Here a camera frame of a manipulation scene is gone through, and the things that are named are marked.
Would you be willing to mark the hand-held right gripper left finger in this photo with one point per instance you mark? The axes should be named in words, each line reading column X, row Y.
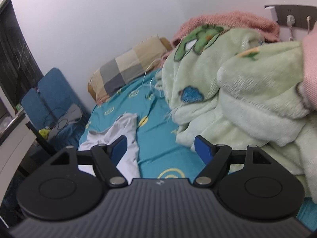
column 118, row 150

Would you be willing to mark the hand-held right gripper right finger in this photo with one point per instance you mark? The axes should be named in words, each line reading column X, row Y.
column 203, row 150

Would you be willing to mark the white shirt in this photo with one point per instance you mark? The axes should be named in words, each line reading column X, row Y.
column 130, row 129

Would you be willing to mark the bed with teal sheet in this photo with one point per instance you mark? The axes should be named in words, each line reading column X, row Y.
column 158, row 141

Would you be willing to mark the green cartoon fleece blanket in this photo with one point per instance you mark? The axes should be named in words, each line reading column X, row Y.
column 223, row 104

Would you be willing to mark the grey cloth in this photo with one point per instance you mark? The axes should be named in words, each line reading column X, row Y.
column 71, row 114

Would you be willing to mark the yellow-green toy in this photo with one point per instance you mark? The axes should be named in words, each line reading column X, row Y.
column 44, row 133

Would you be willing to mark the checked pillow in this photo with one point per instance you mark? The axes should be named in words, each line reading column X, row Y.
column 123, row 67

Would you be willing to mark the blue covered chair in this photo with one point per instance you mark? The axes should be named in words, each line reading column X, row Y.
column 31, row 104
column 54, row 86

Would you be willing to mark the white desk with dark top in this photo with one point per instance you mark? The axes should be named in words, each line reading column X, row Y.
column 14, row 143

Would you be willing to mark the checkered pillow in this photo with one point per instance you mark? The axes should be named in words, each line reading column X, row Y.
column 166, row 43

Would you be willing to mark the pink fuzzy blanket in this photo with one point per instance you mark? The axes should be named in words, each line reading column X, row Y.
column 223, row 21

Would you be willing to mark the pink cloth with brown trim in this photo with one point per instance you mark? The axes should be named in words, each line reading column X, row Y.
column 310, row 62

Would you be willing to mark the dark barred window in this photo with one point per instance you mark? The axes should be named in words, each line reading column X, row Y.
column 14, row 54

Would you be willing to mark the grey wall outlet panel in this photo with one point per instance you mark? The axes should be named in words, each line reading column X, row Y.
column 279, row 14

